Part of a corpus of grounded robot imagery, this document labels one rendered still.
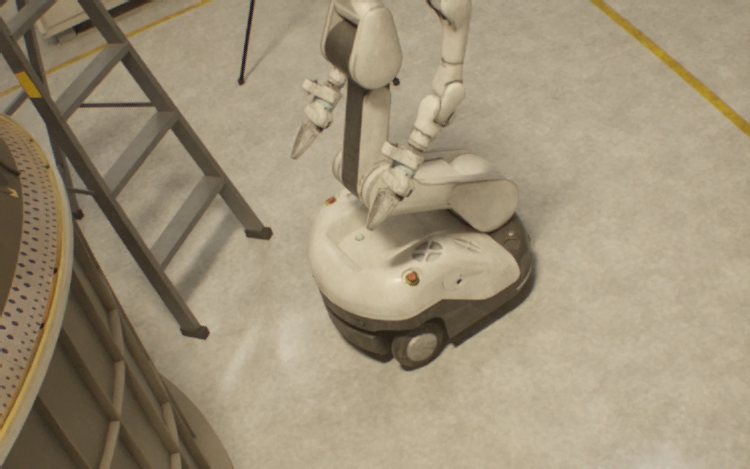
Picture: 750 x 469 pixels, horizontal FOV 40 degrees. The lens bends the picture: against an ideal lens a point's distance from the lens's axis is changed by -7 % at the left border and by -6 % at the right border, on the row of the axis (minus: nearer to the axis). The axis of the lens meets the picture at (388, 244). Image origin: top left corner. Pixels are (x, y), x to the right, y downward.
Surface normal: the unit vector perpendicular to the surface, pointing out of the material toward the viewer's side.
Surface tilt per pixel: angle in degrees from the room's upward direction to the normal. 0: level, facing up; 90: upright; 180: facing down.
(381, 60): 90
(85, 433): 90
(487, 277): 90
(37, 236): 43
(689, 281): 0
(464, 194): 86
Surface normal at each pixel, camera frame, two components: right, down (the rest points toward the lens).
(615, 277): -0.22, -0.72
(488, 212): 0.52, 0.48
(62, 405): 0.97, -0.11
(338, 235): 0.66, 0.09
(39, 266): 0.50, -0.69
